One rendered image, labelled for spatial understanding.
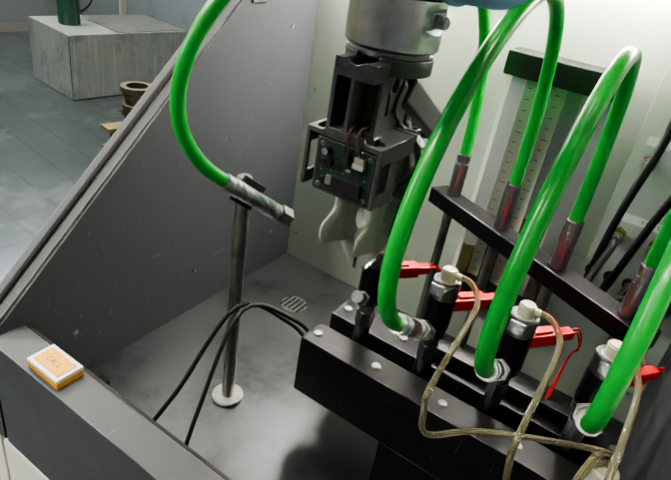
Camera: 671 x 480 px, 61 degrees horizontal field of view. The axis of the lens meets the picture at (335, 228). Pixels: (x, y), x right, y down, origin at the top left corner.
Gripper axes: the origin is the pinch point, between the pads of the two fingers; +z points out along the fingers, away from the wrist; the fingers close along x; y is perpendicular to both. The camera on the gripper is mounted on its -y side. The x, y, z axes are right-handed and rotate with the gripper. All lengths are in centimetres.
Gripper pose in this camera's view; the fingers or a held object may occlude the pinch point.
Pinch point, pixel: (360, 252)
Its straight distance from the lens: 56.1
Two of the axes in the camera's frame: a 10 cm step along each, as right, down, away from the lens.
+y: -5.5, 3.3, -7.6
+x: 8.2, 3.8, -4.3
